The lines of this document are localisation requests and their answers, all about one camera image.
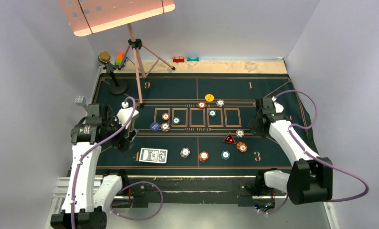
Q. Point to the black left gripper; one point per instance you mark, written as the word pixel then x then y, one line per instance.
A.
pixel 123 143

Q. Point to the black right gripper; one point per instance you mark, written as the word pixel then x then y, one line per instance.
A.
pixel 252 125

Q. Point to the blue playing card deck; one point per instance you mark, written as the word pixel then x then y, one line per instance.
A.
pixel 153 155

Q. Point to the white purple poker chip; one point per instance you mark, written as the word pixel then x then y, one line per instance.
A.
pixel 165 127
pixel 220 103
pixel 240 133

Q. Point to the orange poker chip pile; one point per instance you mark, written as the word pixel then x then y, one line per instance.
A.
pixel 242 147

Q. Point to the black red all-in triangle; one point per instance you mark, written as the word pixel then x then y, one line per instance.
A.
pixel 229 139

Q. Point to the teal poker chip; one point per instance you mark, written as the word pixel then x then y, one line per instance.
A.
pixel 176 120
pixel 212 113

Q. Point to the teal chip stack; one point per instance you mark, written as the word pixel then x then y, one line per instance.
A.
pixel 225 155

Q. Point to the yellow round button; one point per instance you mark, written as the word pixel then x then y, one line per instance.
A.
pixel 209 97

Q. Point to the orange chip stack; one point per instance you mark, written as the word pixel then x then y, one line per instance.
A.
pixel 203 156

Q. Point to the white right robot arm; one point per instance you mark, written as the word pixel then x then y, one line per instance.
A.
pixel 309 181

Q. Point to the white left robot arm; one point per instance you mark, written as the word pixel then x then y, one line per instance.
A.
pixel 83 207

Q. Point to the blue round dealer button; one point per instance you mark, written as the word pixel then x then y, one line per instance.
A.
pixel 155 126

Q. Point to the grey lego brick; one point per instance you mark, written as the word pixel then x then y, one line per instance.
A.
pixel 80 101

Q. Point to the green poker table mat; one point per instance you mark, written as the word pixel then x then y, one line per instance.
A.
pixel 178 94

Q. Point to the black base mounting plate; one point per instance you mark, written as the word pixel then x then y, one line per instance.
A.
pixel 196 189

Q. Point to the orange green toy blocks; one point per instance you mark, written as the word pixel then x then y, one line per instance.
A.
pixel 120 60

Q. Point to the small microphone on stand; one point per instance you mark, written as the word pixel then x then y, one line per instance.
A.
pixel 118 86

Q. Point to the cyan toy block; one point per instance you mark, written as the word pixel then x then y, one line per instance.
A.
pixel 193 58

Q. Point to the red toy block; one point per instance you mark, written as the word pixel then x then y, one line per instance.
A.
pixel 178 59

